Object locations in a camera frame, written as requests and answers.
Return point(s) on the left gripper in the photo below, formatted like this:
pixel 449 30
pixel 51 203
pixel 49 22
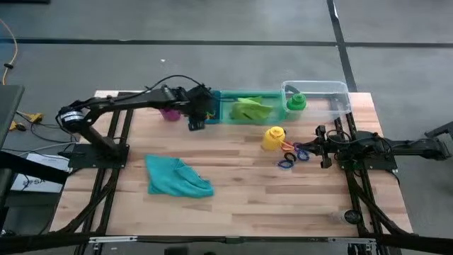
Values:
pixel 200 102

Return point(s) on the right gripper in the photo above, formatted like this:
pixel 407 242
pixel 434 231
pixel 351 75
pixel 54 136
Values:
pixel 329 147

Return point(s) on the black coil hair band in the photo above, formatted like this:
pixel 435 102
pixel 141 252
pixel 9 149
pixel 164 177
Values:
pixel 285 157

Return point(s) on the magenta sports bottle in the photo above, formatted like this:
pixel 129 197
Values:
pixel 170 114

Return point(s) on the yellow sports bottle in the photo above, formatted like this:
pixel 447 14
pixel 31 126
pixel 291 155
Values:
pixel 272 138

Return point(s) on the green sports bottle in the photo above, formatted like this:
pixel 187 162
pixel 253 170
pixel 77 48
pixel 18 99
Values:
pixel 296 102

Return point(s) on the green microfibre cloth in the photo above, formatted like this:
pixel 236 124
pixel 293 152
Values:
pixel 251 110

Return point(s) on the teal microfibre cloth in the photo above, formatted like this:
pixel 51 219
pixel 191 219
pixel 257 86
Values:
pixel 173 177

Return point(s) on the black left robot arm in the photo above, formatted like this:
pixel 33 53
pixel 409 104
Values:
pixel 124 101

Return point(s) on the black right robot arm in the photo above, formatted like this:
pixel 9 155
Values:
pixel 389 147

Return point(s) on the teal plastic bin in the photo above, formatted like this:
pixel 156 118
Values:
pixel 224 106

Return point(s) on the clear plastic bin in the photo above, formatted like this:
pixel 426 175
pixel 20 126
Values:
pixel 329 102

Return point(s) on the white drink can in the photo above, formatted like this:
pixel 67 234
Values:
pixel 348 216

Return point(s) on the white cardboard box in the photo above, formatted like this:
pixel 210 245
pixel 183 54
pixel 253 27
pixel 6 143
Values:
pixel 39 177

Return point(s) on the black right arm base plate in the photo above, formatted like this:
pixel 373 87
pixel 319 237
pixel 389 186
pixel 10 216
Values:
pixel 375 163

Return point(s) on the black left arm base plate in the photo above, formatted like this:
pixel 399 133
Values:
pixel 99 156

